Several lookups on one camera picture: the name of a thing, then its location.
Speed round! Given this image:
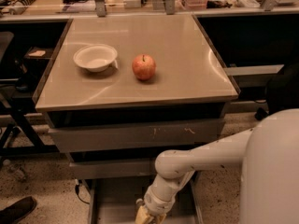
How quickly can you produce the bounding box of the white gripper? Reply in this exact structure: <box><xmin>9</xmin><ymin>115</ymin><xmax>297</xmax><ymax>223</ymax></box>
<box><xmin>135</xmin><ymin>186</ymin><xmax>175</xmax><ymax>224</ymax></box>

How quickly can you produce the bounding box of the clear plastic water bottle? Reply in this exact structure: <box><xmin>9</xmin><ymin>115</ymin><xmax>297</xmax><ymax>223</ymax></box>
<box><xmin>135</xmin><ymin>199</ymin><xmax>144</xmax><ymax>207</ymax></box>

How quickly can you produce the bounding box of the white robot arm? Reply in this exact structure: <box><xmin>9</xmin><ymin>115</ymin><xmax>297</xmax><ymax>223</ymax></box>
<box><xmin>135</xmin><ymin>109</ymin><xmax>299</xmax><ymax>224</ymax></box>

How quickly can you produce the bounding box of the open bottom drawer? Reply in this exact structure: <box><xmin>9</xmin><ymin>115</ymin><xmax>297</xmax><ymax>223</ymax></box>
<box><xmin>87</xmin><ymin>175</ymin><xmax>204</xmax><ymax>224</ymax></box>

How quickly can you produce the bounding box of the middle grey drawer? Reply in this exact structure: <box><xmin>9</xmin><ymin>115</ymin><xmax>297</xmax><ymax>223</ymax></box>
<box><xmin>68</xmin><ymin>153</ymin><xmax>210</xmax><ymax>180</ymax></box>

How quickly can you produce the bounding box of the grey drawer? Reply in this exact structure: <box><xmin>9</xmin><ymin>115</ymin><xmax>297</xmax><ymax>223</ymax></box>
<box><xmin>49</xmin><ymin>119</ymin><xmax>225</xmax><ymax>153</ymax></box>
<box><xmin>68</xmin><ymin>153</ymin><xmax>210</xmax><ymax>180</ymax></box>

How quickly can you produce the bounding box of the top grey drawer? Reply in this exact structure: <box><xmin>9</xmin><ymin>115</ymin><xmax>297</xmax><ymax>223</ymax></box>
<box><xmin>49</xmin><ymin>119</ymin><xmax>225</xmax><ymax>153</ymax></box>

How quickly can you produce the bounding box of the grey drawer cabinet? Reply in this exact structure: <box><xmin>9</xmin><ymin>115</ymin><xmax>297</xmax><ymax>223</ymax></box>
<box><xmin>32</xmin><ymin>13</ymin><xmax>241</xmax><ymax>224</ymax></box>

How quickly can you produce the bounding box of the plastic bottle on floor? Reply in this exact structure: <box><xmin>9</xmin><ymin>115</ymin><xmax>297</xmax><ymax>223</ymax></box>
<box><xmin>3</xmin><ymin>160</ymin><xmax>26</xmax><ymax>182</ymax></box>

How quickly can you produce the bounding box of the red apple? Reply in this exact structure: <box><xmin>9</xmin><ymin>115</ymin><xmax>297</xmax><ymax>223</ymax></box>
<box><xmin>132</xmin><ymin>54</ymin><xmax>156</xmax><ymax>80</ymax></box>

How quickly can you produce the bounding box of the white paper bowl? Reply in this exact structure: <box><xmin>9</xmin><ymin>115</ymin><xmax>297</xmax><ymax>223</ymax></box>
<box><xmin>73</xmin><ymin>44</ymin><xmax>118</xmax><ymax>73</ymax></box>

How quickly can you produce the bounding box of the black office chair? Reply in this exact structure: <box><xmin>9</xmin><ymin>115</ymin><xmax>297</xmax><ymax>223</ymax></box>
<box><xmin>255</xmin><ymin>63</ymin><xmax>299</xmax><ymax>120</ymax></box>

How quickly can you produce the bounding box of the black cable on floor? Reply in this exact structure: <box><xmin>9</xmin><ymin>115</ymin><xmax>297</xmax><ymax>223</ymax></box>
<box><xmin>74</xmin><ymin>180</ymin><xmax>92</xmax><ymax>205</ymax></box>

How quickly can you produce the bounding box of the black desk frame left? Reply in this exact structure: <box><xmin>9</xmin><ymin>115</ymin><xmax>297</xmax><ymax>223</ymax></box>
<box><xmin>0</xmin><ymin>31</ymin><xmax>60</xmax><ymax>168</ymax></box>

